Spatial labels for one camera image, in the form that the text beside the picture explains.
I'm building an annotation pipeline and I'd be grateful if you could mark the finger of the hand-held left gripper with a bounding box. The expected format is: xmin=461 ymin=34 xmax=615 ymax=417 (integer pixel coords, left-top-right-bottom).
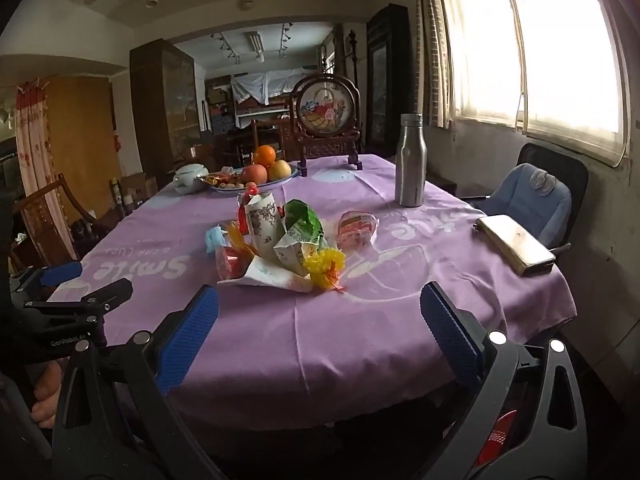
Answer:
xmin=12 ymin=261 xmax=83 ymax=293
xmin=25 ymin=279 xmax=133 ymax=323

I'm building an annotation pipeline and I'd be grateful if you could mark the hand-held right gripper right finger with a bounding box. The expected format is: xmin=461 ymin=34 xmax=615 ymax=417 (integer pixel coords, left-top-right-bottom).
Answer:
xmin=419 ymin=281 xmax=588 ymax=480

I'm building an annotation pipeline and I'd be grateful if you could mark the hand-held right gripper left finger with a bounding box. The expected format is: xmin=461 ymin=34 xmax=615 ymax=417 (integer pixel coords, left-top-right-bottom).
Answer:
xmin=50 ymin=284 xmax=226 ymax=480

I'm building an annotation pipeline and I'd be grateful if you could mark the white paper napkin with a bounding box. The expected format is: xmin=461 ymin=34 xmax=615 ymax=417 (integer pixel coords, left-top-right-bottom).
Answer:
xmin=217 ymin=255 xmax=326 ymax=295

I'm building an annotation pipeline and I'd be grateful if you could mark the blue face mask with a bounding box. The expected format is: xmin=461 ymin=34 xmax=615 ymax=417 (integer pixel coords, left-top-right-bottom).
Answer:
xmin=205 ymin=225 xmax=231 ymax=256

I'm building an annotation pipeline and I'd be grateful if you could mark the white green printed carton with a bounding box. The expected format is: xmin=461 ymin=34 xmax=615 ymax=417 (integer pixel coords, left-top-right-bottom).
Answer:
xmin=272 ymin=237 xmax=321 ymax=277

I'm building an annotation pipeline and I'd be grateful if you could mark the white patterned paper carton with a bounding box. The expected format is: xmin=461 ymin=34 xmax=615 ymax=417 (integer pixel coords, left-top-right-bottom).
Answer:
xmin=245 ymin=192 xmax=286 ymax=261

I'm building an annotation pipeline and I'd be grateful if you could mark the clear plastic wrapper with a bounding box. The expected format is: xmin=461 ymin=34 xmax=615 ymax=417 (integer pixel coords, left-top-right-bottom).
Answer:
xmin=337 ymin=210 xmax=378 ymax=253

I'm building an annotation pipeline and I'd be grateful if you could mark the yellow paper flower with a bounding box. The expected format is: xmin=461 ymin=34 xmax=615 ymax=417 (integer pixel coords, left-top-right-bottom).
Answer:
xmin=304 ymin=249 xmax=347 ymax=292

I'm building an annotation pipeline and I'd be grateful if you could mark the green plastic bag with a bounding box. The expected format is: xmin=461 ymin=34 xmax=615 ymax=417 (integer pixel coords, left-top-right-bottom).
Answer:
xmin=282 ymin=199 xmax=325 ymax=251

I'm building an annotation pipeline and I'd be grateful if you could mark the person's left hand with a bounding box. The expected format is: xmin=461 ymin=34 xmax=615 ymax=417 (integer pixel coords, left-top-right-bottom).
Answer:
xmin=30 ymin=360 xmax=66 ymax=428

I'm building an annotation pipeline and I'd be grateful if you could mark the wooden armchair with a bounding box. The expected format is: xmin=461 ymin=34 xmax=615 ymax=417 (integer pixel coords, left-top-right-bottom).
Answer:
xmin=12 ymin=174 xmax=101 ymax=271

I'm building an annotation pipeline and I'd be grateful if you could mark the purple printed tablecloth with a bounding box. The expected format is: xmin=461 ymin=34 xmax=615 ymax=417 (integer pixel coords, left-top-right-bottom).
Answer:
xmin=47 ymin=154 xmax=578 ymax=431

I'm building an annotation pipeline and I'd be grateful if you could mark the gold wallet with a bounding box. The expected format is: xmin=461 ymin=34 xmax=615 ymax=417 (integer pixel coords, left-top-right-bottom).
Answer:
xmin=472 ymin=214 xmax=557 ymax=277

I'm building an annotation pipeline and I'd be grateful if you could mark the floral curtain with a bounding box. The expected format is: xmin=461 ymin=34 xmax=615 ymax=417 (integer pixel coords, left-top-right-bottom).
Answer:
xmin=15 ymin=77 xmax=76 ymax=261

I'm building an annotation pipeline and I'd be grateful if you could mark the wooden door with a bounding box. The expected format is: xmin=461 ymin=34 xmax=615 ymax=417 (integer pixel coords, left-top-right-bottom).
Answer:
xmin=45 ymin=76 xmax=121 ymax=226

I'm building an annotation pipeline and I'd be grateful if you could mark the white lidded pot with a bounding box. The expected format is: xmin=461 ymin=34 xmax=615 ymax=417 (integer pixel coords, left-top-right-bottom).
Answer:
xmin=172 ymin=162 xmax=211 ymax=195

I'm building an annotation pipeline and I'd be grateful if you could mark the blue rimmed fruit plate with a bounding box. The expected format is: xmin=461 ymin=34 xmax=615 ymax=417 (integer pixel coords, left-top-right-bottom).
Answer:
xmin=195 ymin=165 xmax=301 ymax=193

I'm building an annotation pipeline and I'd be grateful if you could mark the pile of nuts and candies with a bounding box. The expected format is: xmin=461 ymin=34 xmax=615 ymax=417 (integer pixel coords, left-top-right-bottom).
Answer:
xmin=202 ymin=171 xmax=243 ymax=190

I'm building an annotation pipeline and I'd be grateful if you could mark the stainless steel bottle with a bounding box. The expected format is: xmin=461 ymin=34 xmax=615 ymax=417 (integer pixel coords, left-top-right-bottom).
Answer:
xmin=395 ymin=113 xmax=427 ymax=208

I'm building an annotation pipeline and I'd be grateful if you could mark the brown glass cabinet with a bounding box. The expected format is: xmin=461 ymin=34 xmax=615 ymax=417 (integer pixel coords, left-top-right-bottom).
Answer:
xmin=130 ymin=39 xmax=206 ymax=181

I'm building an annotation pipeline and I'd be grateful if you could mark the storage shelf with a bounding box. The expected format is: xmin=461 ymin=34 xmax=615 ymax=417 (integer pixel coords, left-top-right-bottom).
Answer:
xmin=205 ymin=75 xmax=321 ymax=133

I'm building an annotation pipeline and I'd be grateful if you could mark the wooden dining chair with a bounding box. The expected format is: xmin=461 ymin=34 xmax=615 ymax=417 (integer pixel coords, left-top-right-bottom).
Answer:
xmin=250 ymin=117 xmax=296 ymax=161

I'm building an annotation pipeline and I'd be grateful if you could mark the framed embroidery table screen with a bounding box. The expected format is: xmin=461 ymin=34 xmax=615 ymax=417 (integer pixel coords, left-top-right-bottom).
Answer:
xmin=290 ymin=74 xmax=364 ymax=177

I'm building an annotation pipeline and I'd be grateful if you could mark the dark tall cabinet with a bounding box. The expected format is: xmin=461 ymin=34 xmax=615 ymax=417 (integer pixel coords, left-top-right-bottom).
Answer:
xmin=366 ymin=4 xmax=412 ymax=158

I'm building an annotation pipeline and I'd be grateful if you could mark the white sheet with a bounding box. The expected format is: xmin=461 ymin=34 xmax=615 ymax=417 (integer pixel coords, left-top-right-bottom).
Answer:
xmin=231 ymin=71 xmax=321 ymax=107

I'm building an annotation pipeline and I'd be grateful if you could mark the checkered curtain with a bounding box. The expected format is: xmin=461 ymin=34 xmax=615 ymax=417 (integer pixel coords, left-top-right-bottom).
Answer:
xmin=415 ymin=0 xmax=453 ymax=130

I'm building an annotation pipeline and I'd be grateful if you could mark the window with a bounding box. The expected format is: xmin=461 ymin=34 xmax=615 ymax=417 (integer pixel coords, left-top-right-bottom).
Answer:
xmin=440 ymin=0 xmax=631 ymax=161

